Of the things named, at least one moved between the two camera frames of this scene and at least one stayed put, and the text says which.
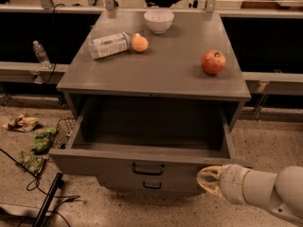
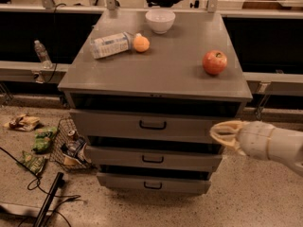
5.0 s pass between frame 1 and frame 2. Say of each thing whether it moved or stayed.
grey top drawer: moved
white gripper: moved
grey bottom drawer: stayed
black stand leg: stayed
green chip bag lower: stayed
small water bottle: stayed
